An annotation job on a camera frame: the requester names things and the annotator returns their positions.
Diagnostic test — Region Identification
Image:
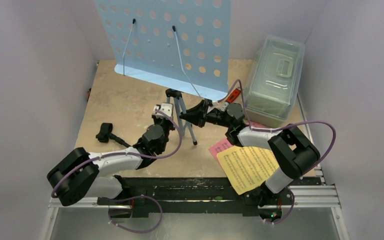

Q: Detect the light blue music stand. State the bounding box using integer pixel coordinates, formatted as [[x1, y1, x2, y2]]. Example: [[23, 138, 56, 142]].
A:
[[94, 0, 233, 147]]

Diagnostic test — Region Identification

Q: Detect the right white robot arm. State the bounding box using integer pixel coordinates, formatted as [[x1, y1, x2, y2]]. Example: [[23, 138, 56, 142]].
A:
[[180, 100, 321, 204]]

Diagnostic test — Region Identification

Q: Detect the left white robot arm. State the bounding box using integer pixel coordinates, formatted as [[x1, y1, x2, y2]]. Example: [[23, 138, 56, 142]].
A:
[[46, 110, 180, 207]]

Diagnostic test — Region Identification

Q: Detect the pink sheet music page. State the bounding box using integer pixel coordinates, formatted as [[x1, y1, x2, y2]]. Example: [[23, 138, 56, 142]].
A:
[[208, 121, 266, 162]]

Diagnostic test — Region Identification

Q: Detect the yellow sheet music page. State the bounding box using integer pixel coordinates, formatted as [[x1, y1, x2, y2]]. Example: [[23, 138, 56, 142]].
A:
[[216, 146, 279, 195]]

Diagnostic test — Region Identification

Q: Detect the black microphone desk stand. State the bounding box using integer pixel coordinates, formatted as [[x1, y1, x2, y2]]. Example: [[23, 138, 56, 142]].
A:
[[95, 122, 132, 148]]

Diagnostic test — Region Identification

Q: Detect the clear plastic storage box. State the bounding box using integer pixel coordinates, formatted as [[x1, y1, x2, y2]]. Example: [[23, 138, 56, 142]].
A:
[[243, 35, 306, 128]]

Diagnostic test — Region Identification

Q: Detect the red handled adjustable wrench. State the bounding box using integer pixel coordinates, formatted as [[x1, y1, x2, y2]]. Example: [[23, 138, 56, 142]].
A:
[[225, 89, 241, 104]]

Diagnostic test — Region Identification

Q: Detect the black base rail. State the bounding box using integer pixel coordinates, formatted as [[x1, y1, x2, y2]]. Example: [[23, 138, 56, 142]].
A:
[[97, 177, 296, 219]]

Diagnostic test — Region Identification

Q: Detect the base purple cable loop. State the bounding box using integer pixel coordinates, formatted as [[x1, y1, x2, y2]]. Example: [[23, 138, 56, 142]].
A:
[[107, 195, 164, 234]]

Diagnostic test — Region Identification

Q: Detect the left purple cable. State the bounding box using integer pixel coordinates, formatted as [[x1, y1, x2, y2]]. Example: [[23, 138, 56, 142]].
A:
[[50, 109, 183, 199]]

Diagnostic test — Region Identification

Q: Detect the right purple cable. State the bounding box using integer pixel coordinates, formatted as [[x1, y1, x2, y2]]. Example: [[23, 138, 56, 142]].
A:
[[216, 79, 337, 180]]

